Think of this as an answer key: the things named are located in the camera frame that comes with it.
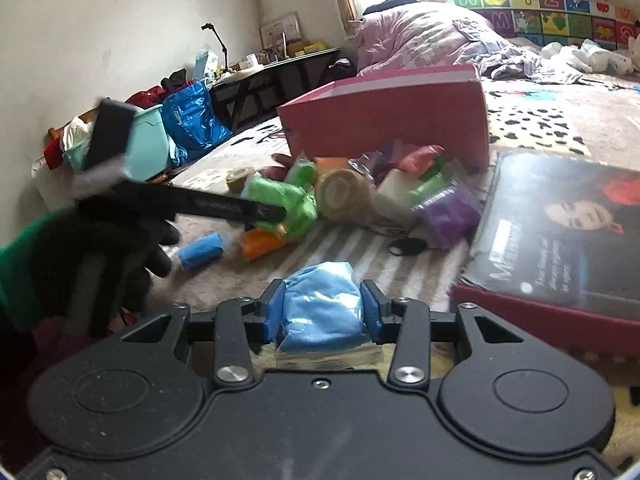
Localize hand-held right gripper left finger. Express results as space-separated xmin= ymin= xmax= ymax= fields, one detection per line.
xmin=119 ymin=278 xmax=287 ymax=387

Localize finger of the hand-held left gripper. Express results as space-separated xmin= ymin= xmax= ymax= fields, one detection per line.
xmin=170 ymin=186 xmax=287 ymax=225

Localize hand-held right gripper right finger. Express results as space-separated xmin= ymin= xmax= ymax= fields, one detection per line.
xmin=359 ymin=279 xmax=507 ymax=389

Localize light blue clay packet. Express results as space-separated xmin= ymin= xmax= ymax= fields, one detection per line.
xmin=276 ymin=261 xmax=382 ymax=352

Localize light green plastic bag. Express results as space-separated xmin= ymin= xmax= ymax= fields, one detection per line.
xmin=240 ymin=174 xmax=320 ymax=233

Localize pink cardboard box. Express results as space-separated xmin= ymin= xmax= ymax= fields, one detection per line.
xmin=276 ymin=63 xmax=492 ymax=173

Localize person's left forearm green sleeve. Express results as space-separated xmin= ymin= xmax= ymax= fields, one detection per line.
xmin=0 ymin=207 xmax=76 ymax=328

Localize person's left hand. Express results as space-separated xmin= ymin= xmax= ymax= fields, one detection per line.
xmin=47 ymin=204 xmax=182 ymax=337

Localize small beige tape roll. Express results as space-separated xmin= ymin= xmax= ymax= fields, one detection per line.
xmin=225 ymin=166 xmax=257 ymax=195

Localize white cloth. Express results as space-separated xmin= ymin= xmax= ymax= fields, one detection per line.
xmin=59 ymin=116 xmax=97 ymax=152

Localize teal plastic bin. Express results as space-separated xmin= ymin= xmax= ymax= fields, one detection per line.
xmin=62 ymin=104 xmax=173 ymax=183

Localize blue clay roll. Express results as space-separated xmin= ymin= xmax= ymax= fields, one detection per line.
xmin=178 ymin=231 xmax=230 ymax=273

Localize orange clay packet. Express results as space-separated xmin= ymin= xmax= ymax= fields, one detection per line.
xmin=240 ymin=227 xmax=288 ymax=263

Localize red clothing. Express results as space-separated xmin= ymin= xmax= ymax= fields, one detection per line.
xmin=125 ymin=85 xmax=171 ymax=109

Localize small black round object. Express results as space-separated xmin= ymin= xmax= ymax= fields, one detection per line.
xmin=389 ymin=238 xmax=429 ymax=258

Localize blue plastic bag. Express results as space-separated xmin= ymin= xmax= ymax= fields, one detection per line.
xmin=160 ymin=80 xmax=235 ymax=166

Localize large beige tape roll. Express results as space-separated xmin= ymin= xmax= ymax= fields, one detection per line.
xmin=316 ymin=170 xmax=377 ymax=223

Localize purple clay packet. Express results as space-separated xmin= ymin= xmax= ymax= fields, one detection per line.
xmin=412 ymin=185 xmax=483 ymax=252

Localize white clay packet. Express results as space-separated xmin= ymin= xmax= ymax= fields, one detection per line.
xmin=375 ymin=169 xmax=421 ymax=221

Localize light blue box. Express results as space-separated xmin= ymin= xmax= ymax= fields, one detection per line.
xmin=195 ymin=50 xmax=221 ymax=80

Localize black low table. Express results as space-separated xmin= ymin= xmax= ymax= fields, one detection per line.
xmin=210 ymin=48 xmax=342 ymax=131

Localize green clay packet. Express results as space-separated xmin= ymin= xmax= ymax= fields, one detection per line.
xmin=407 ymin=157 xmax=461 ymax=203

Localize red clay packet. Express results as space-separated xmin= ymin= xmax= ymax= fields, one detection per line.
xmin=395 ymin=144 xmax=446 ymax=176

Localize yellow boxes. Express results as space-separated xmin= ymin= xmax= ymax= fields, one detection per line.
xmin=290 ymin=41 xmax=337 ymax=57

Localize dark portrait box lid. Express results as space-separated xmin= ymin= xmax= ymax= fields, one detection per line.
xmin=449 ymin=149 xmax=640 ymax=361

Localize pink duvet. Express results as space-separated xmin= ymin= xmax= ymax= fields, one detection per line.
xmin=353 ymin=1 xmax=541 ymax=81

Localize white plush toy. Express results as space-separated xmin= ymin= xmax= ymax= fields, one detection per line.
xmin=542 ymin=32 xmax=640 ymax=77

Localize colourful alphabet play mat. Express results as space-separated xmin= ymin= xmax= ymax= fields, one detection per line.
xmin=425 ymin=0 xmax=640 ymax=52

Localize white picture frame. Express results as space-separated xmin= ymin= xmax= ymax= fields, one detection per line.
xmin=260 ymin=12 xmax=303 ymax=56

